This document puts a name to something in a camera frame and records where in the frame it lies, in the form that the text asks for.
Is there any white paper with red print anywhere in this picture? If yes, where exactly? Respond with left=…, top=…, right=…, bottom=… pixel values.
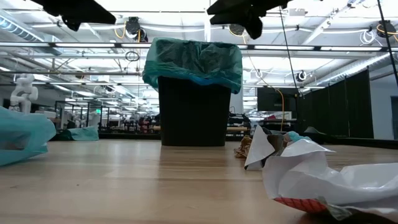
left=262, top=138, right=398, bottom=222

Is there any small crumpled teal bag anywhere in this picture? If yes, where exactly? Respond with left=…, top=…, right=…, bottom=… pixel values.
left=51, top=125, right=100, bottom=142

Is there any dark grey cloth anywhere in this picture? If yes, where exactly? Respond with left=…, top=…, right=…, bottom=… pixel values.
left=303, top=126, right=327, bottom=136

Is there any black plastic trash bin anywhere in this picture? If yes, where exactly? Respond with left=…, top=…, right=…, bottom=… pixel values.
left=157, top=76, right=233, bottom=147

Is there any black curtain partition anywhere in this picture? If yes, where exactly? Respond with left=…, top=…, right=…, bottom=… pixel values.
left=295, top=68, right=375, bottom=140

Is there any silver ventilation duct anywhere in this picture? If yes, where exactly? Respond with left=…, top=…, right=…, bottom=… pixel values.
left=310, top=52, right=398, bottom=88
left=0, top=14, right=63, bottom=57

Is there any teal plastic bin liner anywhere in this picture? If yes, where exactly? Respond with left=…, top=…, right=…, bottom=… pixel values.
left=142, top=37, right=244, bottom=95

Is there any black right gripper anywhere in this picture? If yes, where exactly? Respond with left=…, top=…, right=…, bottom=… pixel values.
left=206, top=0, right=293, bottom=40

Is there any blue wad with brown piece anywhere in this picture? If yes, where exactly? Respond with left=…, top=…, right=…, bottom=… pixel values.
left=267, top=130, right=312, bottom=156

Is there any long black cable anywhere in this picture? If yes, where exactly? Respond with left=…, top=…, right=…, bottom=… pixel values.
left=278, top=6, right=300, bottom=91
left=377, top=0, right=398, bottom=85

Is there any black monitor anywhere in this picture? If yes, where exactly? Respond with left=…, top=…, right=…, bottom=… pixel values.
left=257, top=86, right=299, bottom=113

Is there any yellow cable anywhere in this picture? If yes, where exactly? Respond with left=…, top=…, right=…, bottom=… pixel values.
left=272, top=86, right=285, bottom=132

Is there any brown paper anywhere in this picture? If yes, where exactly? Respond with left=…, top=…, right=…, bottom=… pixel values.
left=233, top=134, right=253, bottom=160

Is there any large flat blue bag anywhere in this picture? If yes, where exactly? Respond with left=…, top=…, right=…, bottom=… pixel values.
left=0, top=105, right=57, bottom=167

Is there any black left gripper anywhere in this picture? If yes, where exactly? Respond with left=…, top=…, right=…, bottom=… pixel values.
left=30, top=0, right=118, bottom=32

